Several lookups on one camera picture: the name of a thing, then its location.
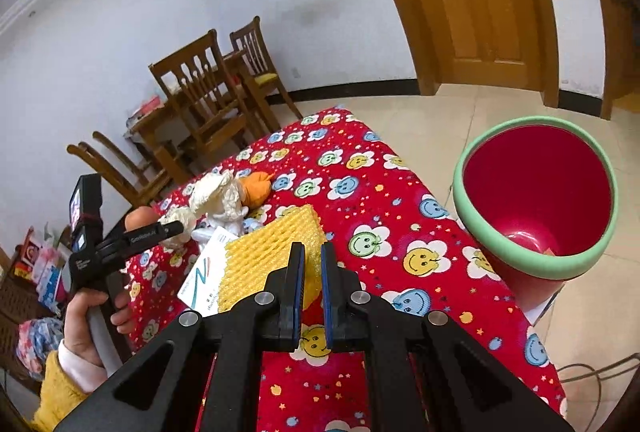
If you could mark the red book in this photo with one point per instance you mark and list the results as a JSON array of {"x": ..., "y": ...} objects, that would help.
[{"x": 149, "y": 104}]

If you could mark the red bin with green rim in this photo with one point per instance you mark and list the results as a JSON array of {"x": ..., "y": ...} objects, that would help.
[{"x": 540, "y": 192}]

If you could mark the white paper card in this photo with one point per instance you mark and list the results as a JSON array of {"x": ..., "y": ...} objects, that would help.
[{"x": 200, "y": 282}]

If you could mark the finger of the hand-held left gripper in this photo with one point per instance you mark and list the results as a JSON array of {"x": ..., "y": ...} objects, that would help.
[{"x": 150, "y": 234}]

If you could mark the floral cloth bundle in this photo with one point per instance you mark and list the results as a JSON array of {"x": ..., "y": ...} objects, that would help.
[{"x": 37, "y": 344}]

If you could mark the white tissue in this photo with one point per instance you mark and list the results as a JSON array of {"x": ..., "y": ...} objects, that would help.
[{"x": 234, "y": 202}]

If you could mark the orange cloth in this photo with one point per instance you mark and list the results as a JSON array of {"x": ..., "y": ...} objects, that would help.
[{"x": 256, "y": 189}]

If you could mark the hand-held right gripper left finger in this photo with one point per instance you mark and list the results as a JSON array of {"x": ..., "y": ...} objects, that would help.
[{"x": 299, "y": 284}]

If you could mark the pile of colourful packages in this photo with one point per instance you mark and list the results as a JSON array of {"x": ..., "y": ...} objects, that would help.
[{"x": 42, "y": 267}]

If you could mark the wooden chair with yellow cushion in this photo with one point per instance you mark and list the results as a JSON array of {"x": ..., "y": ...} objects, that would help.
[{"x": 260, "y": 61}]

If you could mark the wooden dining table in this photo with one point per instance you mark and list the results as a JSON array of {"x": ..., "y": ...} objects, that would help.
[{"x": 160, "y": 131}]

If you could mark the person's left hand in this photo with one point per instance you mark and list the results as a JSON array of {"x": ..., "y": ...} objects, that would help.
[{"x": 80, "y": 332}]

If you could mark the wooden ladder-back chair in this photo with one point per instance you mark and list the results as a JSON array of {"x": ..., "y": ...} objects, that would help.
[
  {"x": 135, "y": 161},
  {"x": 115, "y": 177}
]

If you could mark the red apple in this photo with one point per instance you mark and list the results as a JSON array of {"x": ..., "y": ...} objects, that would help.
[{"x": 140, "y": 218}]

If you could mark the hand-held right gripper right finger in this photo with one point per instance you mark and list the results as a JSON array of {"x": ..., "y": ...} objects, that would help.
[{"x": 327, "y": 294}]

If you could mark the wooden slat-back chair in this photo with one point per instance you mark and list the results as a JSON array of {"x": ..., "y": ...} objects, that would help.
[{"x": 200, "y": 81}]

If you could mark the crumpled clear plastic wrapper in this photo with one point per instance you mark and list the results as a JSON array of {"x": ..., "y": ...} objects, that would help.
[{"x": 220, "y": 224}]

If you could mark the yellow foam fruit net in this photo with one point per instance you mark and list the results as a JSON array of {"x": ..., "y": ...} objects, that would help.
[{"x": 265, "y": 244}]

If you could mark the cream paper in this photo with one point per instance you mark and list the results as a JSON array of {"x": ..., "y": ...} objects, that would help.
[{"x": 205, "y": 192}]

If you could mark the red flower-print tablecloth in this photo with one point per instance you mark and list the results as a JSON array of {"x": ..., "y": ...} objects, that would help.
[{"x": 400, "y": 192}]

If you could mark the person's left forearm yellow sleeve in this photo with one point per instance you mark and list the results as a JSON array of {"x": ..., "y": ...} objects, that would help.
[{"x": 60, "y": 392}]

